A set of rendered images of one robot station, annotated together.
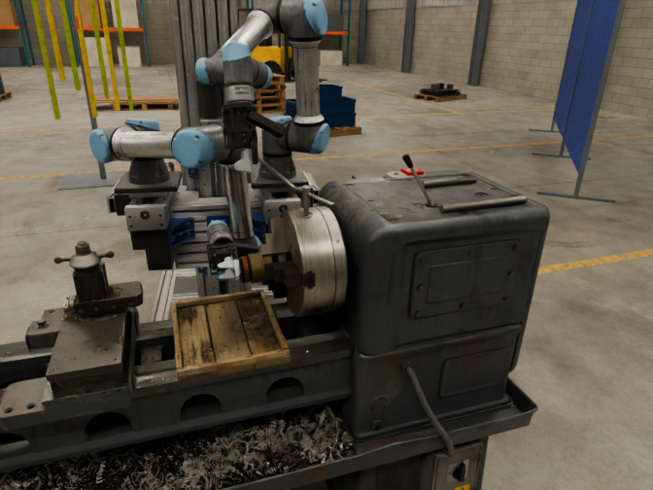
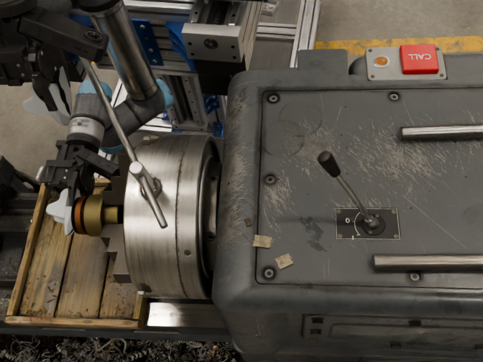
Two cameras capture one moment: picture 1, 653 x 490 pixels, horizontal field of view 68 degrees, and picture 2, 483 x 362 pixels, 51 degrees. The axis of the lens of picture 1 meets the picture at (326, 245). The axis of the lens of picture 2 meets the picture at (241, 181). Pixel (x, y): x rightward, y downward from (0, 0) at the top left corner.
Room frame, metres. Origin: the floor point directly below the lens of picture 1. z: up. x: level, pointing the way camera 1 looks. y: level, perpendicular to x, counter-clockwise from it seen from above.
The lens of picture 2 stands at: (0.99, -0.28, 1.96)
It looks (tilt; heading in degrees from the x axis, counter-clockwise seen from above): 61 degrees down; 31
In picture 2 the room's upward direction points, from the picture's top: 11 degrees counter-clockwise
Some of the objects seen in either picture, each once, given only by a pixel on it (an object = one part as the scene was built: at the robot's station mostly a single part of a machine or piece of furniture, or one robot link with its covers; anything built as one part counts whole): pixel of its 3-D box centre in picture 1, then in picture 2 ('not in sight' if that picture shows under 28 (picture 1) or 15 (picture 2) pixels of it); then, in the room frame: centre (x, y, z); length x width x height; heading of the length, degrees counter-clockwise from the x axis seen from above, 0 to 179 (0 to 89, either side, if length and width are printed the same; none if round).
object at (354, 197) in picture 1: (423, 249); (382, 212); (1.44, -0.31, 1.06); 0.59 x 0.48 x 0.39; 109
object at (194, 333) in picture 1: (226, 330); (89, 248); (1.21, 0.29, 0.89); 0.36 x 0.30 x 0.04; 19
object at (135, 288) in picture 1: (104, 300); not in sight; (1.18, 0.63, 0.99); 0.20 x 0.10 x 0.05; 109
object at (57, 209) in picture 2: (228, 265); (60, 210); (1.22, 0.27, 1.10); 0.09 x 0.06 x 0.03; 18
